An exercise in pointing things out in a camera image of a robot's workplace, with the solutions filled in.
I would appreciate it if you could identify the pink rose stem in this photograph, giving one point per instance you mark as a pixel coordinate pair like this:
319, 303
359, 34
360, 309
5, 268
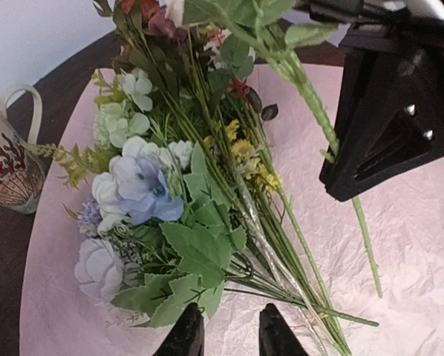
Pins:
255, 22

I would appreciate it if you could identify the purple flower bouquet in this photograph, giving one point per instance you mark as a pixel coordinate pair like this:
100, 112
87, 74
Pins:
185, 197

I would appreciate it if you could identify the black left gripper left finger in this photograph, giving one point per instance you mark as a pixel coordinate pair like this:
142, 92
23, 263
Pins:
186, 337

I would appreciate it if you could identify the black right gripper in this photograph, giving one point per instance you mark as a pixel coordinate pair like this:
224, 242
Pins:
390, 116

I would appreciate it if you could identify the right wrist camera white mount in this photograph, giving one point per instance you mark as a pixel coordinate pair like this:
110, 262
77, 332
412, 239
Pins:
428, 9

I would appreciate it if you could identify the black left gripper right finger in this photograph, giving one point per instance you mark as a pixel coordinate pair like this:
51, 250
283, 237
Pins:
275, 337

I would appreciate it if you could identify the pink tissue wrapping sheet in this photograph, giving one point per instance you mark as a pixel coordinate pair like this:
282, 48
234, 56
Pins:
405, 217

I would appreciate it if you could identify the cream printed mug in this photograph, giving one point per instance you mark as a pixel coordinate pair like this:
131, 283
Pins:
21, 173

